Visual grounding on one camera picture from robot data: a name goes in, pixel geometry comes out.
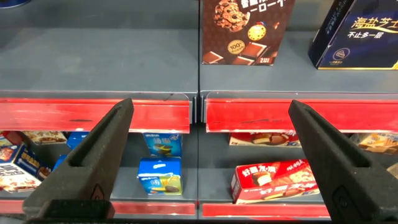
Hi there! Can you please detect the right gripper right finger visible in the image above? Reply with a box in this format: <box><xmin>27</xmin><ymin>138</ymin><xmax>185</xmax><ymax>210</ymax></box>
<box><xmin>288</xmin><ymin>99</ymin><xmax>398</xmax><ymax>224</ymax></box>

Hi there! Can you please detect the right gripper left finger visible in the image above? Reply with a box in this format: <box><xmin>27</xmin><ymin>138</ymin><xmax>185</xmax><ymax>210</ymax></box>
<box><xmin>22</xmin><ymin>98</ymin><xmax>135</xmax><ymax>218</ymax></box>

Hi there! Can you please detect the grey shop shelf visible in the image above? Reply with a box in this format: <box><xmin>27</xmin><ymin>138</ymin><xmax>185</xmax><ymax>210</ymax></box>
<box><xmin>0</xmin><ymin>0</ymin><xmax>398</xmax><ymax>221</ymax></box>

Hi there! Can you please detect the yellow snack box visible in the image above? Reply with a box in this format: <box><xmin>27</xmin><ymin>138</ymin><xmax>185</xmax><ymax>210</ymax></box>
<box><xmin>350</xmin><ymin>133</ymin><xmax>398</xmax><ymax>156</ymax></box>

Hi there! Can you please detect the beige snack box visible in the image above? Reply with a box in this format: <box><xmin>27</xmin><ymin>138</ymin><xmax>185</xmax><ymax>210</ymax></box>
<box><xmin>23</xmin><ymin>131</ymin><xmax>68</xmax><ymax>146</ymax></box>

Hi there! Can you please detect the blue cookie box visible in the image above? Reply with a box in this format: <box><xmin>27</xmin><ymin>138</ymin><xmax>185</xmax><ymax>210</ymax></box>
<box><xmin>142</xmin><ymin>132</ymin><xmax>183</xmax><ymax>157</ymax></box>
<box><xmin>137</xmin><ymin>157</ymin><xmax>183</xmax><ymax>196</ymax></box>

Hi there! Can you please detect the red pie box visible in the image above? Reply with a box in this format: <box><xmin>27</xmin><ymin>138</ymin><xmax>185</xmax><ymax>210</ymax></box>
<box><xmin>229</xmin><ymin>132</ymin><xmax>302</xmax><ymax>148</ymax></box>
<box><xmin>230</xmin><ymin>159</ymin><xmax>320</xmax><ymax>205</ymax></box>

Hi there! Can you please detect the white and blue snack box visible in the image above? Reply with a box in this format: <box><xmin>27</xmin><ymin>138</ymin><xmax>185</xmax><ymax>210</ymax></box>
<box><xmin>0</xmin><ymin>144</ymin><xmax>53</xmax><ymax>194</ymax></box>

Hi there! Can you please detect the red snack box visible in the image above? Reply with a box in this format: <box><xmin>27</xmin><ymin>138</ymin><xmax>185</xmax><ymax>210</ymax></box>
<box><xmin>0</xmin><ymin>131</ymin><xmax>25</xmax><ymax>147</ymax></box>

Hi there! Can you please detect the dark blue snack box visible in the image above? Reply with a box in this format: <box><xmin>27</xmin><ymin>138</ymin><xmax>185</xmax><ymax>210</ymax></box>
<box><xmin>308</xmin><ymin>0</ymin><xmax>398</xmax><ymax>70</ymax></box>

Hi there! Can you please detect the brown cookie box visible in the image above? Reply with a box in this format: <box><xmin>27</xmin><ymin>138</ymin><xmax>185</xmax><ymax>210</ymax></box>
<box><xmin>201</xmin><ymin>0</ymin><xmax>296</xmax><ymax>67</ymax></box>

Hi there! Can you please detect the blue round tin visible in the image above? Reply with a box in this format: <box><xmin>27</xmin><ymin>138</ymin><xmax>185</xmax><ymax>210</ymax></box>
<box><xmin>0</xmin><ymin>0</ymin><xmax>31</xmax><ymax>9</ymax></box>

